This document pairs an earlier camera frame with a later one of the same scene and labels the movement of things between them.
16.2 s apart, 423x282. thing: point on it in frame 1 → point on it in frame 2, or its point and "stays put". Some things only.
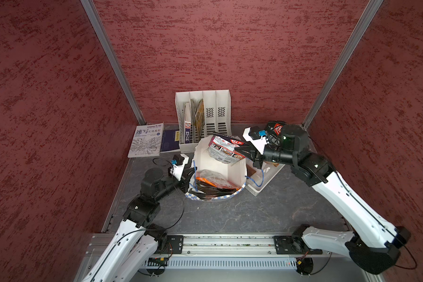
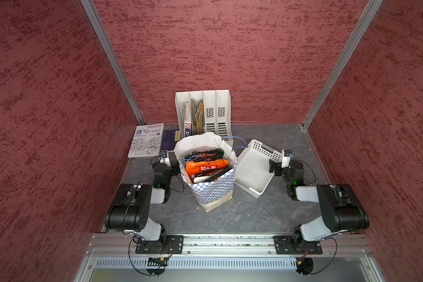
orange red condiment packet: x=216 y=179 → x=200 y=166
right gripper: x=254 y=153 → x=277 y=165
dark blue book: x=170 y=140 stays put
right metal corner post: x=343 y=61 stays put
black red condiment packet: x=221 y=148 → x=207 y=155
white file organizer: x=201 y=114 stays put
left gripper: x=184 y=183 → x=175 y=168
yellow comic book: x=200 y=118 stays put
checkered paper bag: x=235 y=171 → x=215 y=193
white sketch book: x=147 y=141 stays put
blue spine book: x=187 y=122 stays put
